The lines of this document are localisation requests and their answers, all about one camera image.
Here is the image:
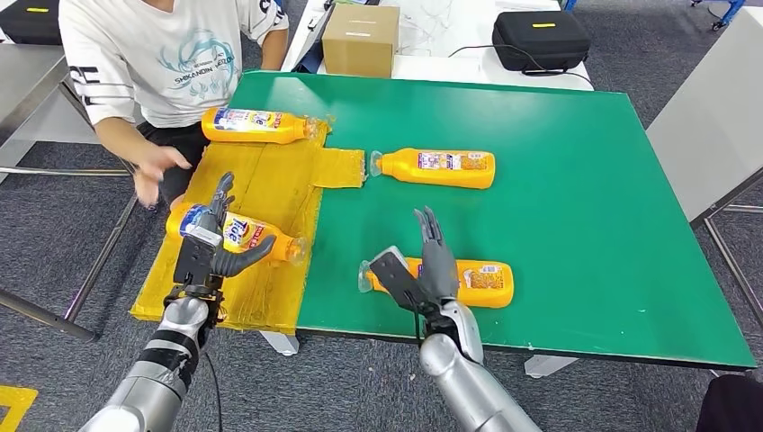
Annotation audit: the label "person's right hand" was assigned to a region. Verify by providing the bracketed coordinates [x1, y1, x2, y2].
[131, 144, 193, 210]

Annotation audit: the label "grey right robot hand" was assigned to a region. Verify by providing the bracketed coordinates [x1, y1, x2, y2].
[414, 206, 460, 304]

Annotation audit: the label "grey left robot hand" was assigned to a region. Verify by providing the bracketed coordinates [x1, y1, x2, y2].
[198, 173, 278, 278]

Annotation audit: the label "orange detergent bottle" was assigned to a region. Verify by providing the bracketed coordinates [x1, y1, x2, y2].
[368, 148, 497, 191]
[201, 107, 320, 145]
[357, 257, 516, 310]
[166, 202, 308, 266]

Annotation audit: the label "yellow taped mat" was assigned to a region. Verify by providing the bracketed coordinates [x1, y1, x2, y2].
[130, 116, 366, 337]

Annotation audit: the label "person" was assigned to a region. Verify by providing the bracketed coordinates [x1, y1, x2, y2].
[58, 0, 291, 210]

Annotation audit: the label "steel table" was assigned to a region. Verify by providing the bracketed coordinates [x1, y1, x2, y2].
[0, 44, 162, 346]

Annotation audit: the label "black case yellow label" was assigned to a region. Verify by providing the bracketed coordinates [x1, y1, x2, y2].
[491, 10, 592, 74]
[0, 0, 64, 47]

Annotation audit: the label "white table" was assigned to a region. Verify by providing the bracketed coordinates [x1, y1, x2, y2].
[278, 0, 596, 93]

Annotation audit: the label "brown cardboard box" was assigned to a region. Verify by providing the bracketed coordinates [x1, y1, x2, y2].
[321, 4, 401, 80]

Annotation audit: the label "grey table metal legs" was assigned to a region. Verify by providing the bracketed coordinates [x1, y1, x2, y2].
[645, 5, 763, 329]

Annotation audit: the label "black seat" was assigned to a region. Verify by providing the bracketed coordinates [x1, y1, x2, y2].
[694, 373, 763, 432]

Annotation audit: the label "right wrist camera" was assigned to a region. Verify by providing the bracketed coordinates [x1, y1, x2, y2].
[369, 245, 434, 314]

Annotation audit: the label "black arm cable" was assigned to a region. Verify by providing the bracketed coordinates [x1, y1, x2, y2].
[202, 351, 223, 432]

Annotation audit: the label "thin black cable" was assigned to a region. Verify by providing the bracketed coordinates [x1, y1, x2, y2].
[446, 43, 596, 89]

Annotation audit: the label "blue wheeled frame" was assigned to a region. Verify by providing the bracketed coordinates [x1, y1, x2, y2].
[690, 0, 746, 31]

